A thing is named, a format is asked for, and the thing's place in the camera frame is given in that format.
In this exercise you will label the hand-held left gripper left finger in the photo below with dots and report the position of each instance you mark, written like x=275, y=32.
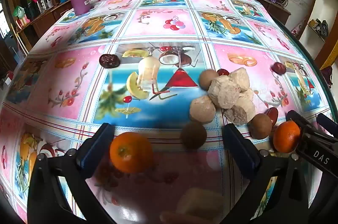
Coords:
x=96, y=151

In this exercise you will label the red jujube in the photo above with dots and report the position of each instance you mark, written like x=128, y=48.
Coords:
x=272, y=115
x=223, y=72
x=277, y=68

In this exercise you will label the dark dried jujube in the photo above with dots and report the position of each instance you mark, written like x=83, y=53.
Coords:
x=109, y=61

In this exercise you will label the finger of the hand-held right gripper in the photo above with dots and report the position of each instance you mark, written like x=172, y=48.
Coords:
x=326, y=121
x=314, y=146

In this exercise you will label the pink box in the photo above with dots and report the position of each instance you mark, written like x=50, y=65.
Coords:
x=23, y=21

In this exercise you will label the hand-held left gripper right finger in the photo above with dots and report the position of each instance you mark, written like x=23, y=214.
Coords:
x=241, y=151

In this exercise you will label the green bag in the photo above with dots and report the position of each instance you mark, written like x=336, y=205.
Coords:
x=19, y=11

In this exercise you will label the printed fruit tablecloth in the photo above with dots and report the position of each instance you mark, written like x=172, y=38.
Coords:
x=158, y=20

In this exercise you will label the round beige ball fruit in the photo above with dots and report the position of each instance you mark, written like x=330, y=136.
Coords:
x=202, y=109

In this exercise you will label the brown round longan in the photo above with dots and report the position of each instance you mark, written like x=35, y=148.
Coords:
x=193, y=135
x=206, y=78
x=260, y=126

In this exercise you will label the orange mandarin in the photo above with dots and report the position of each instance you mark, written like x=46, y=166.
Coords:
x=286, y=136
x=131, y=152

